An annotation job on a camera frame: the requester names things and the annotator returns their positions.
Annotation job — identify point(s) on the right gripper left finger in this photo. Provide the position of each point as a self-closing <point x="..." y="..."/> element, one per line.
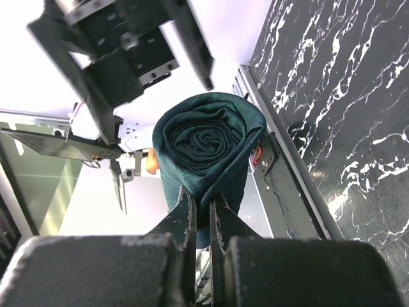
<point x="155" y="269"/>

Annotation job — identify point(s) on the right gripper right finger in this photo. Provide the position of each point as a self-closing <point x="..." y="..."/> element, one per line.
<point x="248" y="270"/>

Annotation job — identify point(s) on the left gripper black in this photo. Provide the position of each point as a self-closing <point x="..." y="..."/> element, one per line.
<point x="127" y="49"/>

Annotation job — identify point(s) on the dark green tie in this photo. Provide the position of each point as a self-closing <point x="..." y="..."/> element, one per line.
<point x="204" y="143"/>

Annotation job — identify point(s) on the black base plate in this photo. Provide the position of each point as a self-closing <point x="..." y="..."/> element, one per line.
<point x="293" y="206"/>

